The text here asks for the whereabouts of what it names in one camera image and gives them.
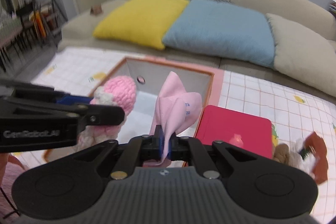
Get pink cloth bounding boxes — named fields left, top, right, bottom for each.
left=143, top=72, right=202, bottom=168

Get pink knitted hat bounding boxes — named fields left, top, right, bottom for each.
left=75, top=76, right=137, bottom=152

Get black metal rack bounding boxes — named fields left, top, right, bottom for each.
left=16, top=0, right=68, bottom=45

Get red lidded plastic box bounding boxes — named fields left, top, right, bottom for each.
left=195, top=105, right=273, bottom=159

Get orange rimmed storage box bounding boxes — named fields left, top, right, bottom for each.
left=97, top=56, right=224, bottom=143

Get brown yarn bundle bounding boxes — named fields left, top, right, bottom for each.
left=273, top=143, right=290, bottom=165

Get small brown box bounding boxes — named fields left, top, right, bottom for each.
left=90, top=5, right=103, bottom=16

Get clear plastic wrapped item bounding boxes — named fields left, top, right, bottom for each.
left=288, top=139, right=318, bottom=179

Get blue cushion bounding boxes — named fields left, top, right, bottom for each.
left=162, top=0, right=275, bottom=68

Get yellow cushion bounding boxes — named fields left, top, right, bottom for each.
left=92, top=0, right=190, bottom=51

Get beige cushion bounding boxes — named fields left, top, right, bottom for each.
left=266, top=13, right=335, bottom=97

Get beige sofa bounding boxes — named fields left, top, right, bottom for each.
left=58, top=0, right=335, bottom=71

